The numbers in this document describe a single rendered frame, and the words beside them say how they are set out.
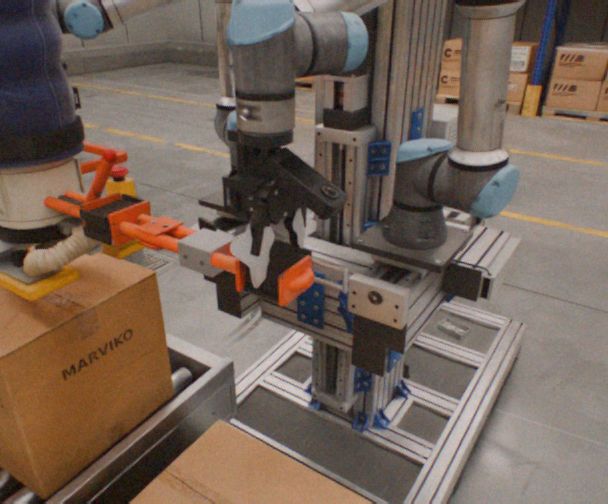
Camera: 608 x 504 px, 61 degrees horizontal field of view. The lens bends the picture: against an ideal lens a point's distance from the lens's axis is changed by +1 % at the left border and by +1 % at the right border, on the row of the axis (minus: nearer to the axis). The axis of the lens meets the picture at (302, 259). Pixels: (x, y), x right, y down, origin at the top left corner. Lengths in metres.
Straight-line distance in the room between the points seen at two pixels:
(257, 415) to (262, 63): 1.49
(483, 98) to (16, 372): 1.03
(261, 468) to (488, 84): 0.97
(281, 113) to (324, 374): 1.21
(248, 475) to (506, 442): 1.23
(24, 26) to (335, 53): 0.55
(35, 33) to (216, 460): 0.98
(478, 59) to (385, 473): 1.26
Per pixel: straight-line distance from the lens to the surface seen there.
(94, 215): 0.94
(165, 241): 0.85
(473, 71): 1.02
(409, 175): 1.17
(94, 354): 1.28
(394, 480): 1.78
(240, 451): 1.39
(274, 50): 0.64
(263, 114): 0.65
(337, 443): 1.85
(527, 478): 2.19
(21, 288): 1.05
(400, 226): 1.20
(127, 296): 1.28
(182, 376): 1.62
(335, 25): 0.71
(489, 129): 1.06
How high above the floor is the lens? 1.57
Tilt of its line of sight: 28 degrees down
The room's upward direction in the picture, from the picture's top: straight up
